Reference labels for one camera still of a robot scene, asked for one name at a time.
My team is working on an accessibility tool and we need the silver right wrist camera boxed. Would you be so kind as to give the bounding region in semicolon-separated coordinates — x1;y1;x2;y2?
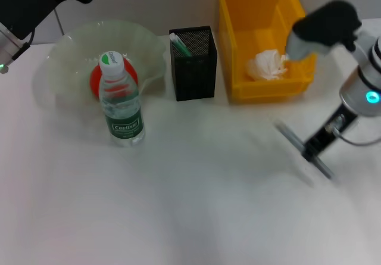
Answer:
285;0;363;62

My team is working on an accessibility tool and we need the gray marker pen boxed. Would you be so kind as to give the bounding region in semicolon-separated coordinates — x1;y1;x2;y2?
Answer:
275;121;336;181

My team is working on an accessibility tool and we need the right gripper signal cable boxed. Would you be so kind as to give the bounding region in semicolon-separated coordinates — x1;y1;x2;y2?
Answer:
326;114;381;146

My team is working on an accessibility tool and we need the white paper ball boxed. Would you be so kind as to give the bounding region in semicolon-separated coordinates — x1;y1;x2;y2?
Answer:
245;49;291;82

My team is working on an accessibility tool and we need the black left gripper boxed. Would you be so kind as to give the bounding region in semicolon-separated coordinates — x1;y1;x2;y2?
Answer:
0;0;113;41

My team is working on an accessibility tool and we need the translucent glass fruit plate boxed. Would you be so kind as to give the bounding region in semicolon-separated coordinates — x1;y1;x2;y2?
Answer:
32;19;167;114

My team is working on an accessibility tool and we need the clear green-label water bottle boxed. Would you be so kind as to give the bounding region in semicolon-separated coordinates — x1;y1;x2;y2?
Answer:
98;51;146;147

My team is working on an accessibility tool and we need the left gripper signal cable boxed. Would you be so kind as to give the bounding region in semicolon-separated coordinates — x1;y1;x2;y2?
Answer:
0;28;36;76

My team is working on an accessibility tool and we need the black mesh pen holder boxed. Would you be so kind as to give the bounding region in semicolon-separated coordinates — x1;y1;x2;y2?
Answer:
168;26;218;102

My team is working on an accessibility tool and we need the yellow plastic bin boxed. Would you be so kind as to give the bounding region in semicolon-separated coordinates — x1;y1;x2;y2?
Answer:
216;0;317;104

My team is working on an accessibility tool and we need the gripper signal cable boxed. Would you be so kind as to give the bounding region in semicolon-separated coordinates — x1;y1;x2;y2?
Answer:
326;114;381;146
0;28;36;76

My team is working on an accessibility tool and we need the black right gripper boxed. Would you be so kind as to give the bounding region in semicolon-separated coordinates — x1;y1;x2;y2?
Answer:
301;103;361;162

